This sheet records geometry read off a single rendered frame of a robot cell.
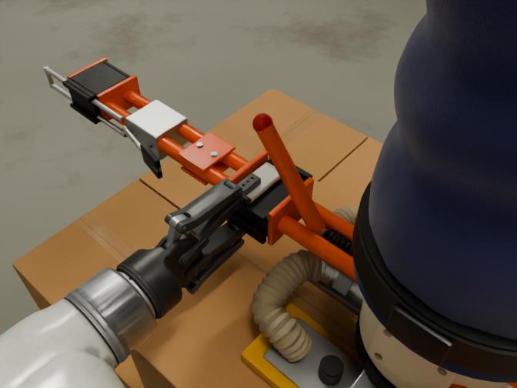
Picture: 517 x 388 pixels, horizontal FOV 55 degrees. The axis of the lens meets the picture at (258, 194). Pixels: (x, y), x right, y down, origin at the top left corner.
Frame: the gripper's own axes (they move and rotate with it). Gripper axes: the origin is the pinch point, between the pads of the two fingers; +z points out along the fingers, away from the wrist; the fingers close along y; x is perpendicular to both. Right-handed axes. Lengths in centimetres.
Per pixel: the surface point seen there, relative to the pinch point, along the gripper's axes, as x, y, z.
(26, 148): -169, 108, 26
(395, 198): 20.5, -20.3, -8.0
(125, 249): -46, 54, 2
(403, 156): 19.7, -22.9, -6.5
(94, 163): -136, 108, 41
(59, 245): -60, 54, -9
